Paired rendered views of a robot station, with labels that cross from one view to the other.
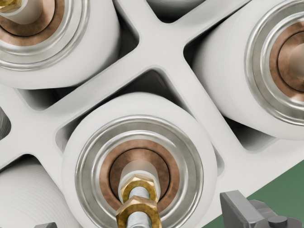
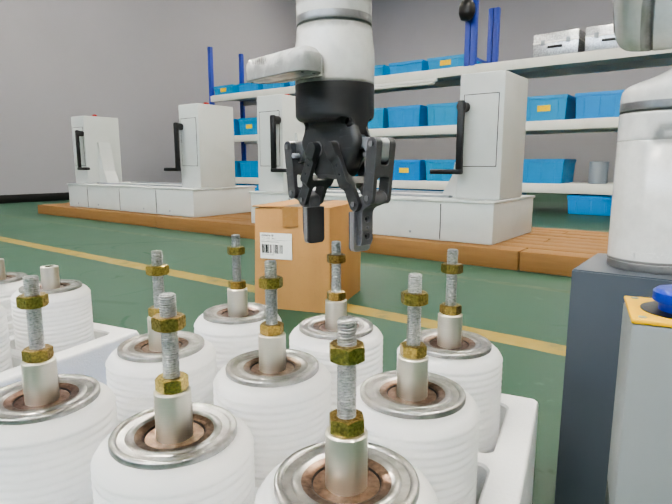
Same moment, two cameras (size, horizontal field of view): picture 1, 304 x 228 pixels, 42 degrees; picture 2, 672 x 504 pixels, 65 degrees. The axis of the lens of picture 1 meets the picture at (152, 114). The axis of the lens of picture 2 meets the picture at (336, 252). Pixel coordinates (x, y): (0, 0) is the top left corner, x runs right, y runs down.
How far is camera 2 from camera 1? 0.49 m
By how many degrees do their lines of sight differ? 77
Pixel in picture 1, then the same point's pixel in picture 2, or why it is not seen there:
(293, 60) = (241, 311)
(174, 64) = not seen: hidden behind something
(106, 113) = (312, 341)
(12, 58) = (308, 360)
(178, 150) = (311, 321)
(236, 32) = (236, 329)
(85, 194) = (360, 332)
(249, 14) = (224, 328)
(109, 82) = not seen: hidden behind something
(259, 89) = (261, 316)
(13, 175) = not seen: hidden behind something
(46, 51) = (294, 354)
